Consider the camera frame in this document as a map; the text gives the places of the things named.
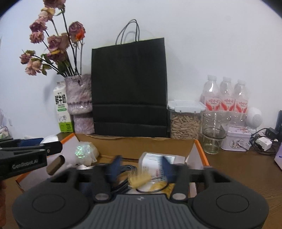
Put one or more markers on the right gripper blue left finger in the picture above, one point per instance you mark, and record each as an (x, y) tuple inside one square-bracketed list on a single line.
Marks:
[(103, 178)]

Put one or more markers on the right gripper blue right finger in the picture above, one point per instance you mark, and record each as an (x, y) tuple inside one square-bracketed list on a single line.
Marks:
[(179, 176)]

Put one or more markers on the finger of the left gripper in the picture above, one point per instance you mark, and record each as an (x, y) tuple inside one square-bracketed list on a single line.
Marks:
[(51, 148), (29, 142)]

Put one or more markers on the white tissue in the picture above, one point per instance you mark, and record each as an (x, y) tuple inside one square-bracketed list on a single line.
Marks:
[(49, 139)]

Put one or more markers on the yellow white plush toy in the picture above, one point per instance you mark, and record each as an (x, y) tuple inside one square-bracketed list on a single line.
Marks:
[(162, 187)]

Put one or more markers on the iridescent white rose ornament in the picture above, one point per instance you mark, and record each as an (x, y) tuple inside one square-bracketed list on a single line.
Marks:
[(86, 154)]

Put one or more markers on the white cotton swab jar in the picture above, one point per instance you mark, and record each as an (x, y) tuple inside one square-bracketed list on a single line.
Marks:
[(151, 163)]

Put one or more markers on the person's left hand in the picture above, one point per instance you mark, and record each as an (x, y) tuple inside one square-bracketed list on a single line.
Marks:
[(2, 204)]

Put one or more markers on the green white milk carton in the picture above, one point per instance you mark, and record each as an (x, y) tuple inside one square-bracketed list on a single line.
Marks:
[(65, 120)]

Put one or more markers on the red cardboard pumpkin box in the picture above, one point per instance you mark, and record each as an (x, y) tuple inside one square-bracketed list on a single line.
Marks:
[(131, 149)]

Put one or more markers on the clear container of pellets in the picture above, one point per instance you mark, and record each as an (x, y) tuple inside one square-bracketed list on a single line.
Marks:
[(185, 118)]

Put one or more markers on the clear drinking glass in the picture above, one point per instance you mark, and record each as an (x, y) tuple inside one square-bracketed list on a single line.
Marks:
[(215, 125)]

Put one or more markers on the purple marbled vase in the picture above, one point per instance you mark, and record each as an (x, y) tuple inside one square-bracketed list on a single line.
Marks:
[(79, 101)]

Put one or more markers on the white floral tin box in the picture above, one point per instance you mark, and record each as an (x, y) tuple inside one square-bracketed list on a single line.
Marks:
[(237, 139)]

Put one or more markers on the black paper shopping bag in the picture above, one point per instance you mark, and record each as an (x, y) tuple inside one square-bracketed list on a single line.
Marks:
[(129, 88)]

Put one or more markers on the water bottle left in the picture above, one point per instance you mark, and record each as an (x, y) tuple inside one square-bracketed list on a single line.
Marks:
[(210, 94)]

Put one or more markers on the water bottle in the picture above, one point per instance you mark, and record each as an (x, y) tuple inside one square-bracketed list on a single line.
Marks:
[(241, 96), (226, 95), (210, 94)]

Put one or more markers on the dried pink rose bouquet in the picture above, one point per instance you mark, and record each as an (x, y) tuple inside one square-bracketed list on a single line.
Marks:
[(64, 43)]

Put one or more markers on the white power adapter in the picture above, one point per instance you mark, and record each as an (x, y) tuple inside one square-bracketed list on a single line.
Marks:
[(264, 142)]

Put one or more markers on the white round speaker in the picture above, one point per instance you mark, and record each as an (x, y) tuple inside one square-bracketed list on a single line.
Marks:
[(254, 118)]

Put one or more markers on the water bottle middle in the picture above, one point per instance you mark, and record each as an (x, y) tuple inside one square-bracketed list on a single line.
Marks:
[(226, 95)]

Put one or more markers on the purple tissue pack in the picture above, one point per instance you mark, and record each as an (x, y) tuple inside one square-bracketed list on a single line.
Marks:
[(278, 157)]

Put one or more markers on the water bottle right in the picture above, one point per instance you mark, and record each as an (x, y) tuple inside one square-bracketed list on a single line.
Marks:
[(241, 96)]

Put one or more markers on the black charger stand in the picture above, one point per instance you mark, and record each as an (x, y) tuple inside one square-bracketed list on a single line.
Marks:
[(275, 133)]

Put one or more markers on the wire storage rack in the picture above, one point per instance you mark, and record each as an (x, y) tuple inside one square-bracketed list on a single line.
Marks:
[(4, 133)]

